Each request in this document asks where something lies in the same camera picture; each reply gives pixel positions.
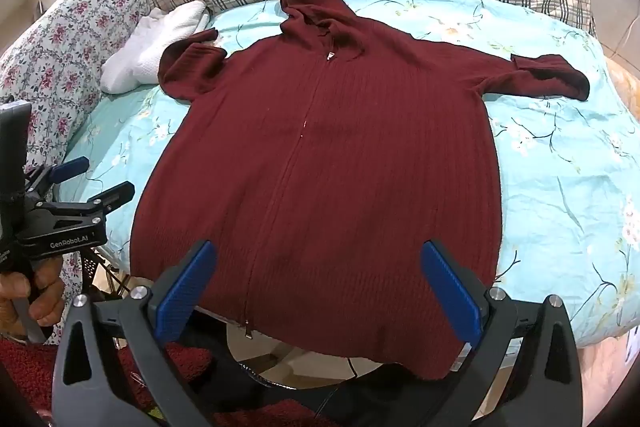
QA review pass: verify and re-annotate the maroon hooded knit sweater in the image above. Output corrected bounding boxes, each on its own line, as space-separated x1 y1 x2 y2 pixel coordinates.
129 0 590 380

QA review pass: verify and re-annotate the white wall cable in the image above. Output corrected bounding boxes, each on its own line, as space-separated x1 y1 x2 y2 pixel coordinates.
604 19 640 60

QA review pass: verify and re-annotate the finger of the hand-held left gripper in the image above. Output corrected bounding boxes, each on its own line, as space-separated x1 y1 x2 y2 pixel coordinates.
86 180 136 217
24 156 91 200

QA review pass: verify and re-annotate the person's left hand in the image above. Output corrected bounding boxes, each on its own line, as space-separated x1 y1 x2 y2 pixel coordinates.
0 257 66 339

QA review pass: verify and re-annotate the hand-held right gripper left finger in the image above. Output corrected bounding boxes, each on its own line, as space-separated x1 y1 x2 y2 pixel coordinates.
51 239 218 427

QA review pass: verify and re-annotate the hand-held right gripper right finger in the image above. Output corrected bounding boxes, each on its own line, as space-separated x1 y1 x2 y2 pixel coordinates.
420 239 584 427

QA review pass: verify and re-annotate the white towel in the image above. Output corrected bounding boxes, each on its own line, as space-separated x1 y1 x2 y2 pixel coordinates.
100 1 213 95

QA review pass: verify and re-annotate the light blue floral bed sheet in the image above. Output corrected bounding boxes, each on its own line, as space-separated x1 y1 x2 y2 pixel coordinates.
59 0 640 350

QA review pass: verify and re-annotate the pink floral quilt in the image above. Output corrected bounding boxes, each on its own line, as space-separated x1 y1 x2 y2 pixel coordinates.
0 0 153 293

